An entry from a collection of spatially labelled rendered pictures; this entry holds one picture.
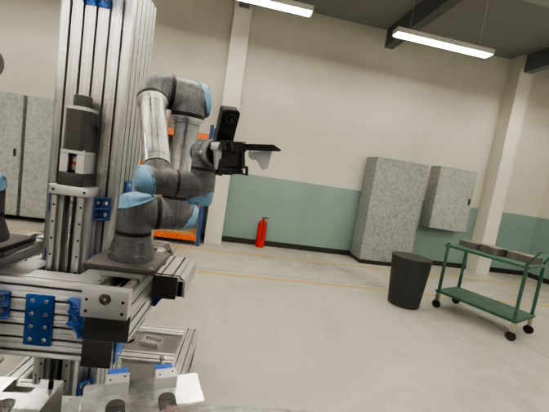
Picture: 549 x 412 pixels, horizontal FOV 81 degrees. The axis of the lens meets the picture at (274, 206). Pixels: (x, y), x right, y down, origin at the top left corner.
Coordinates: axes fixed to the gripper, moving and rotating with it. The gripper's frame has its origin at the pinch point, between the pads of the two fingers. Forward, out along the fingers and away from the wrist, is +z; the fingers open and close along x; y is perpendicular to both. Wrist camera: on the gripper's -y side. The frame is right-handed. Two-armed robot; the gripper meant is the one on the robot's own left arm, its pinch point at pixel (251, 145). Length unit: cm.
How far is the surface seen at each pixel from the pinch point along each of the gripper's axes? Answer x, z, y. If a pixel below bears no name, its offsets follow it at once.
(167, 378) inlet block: 17, -9, 56
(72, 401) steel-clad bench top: 37, -19, 61
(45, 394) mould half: 41, -10, 52
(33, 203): 106, -574, 101
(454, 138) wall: -609, -324, -31
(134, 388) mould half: 24, -11, 57
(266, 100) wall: -259, -469, -85
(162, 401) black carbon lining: 19, -6, 59
